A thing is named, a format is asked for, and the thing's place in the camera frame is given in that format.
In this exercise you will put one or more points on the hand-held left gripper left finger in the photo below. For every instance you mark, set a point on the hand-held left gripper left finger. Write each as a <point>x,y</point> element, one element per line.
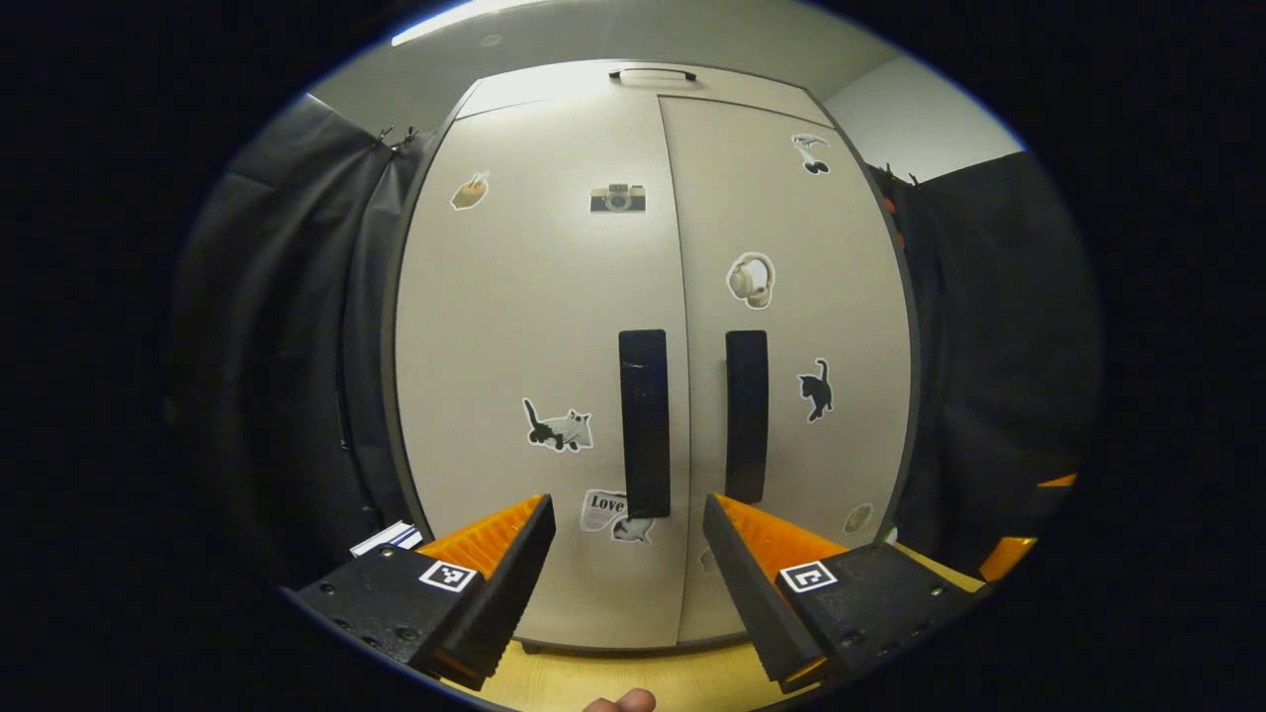
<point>509,583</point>

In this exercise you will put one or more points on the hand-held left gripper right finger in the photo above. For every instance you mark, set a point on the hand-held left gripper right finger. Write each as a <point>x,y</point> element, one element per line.
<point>752,583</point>

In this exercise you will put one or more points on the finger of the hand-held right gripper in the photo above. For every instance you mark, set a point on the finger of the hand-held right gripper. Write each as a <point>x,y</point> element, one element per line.
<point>1058,482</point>
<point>1004,559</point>

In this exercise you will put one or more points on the white cabinet door camera sticker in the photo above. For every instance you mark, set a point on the white cabinet door camera sticker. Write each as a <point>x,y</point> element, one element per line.
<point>514,316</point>

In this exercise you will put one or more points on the small printed box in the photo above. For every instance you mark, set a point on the small printed box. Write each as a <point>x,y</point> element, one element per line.
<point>391,539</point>

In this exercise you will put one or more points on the white cabinet drawer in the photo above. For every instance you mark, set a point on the white cabinet drawer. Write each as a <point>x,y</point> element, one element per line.
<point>554,87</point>

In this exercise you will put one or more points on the white cabinet door headphone sticker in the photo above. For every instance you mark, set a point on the white cabinet door headphone sticker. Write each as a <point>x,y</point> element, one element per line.
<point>860,297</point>

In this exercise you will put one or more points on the white grey cabinet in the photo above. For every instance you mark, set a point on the white grey cabinet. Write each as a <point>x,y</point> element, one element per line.
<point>387,396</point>

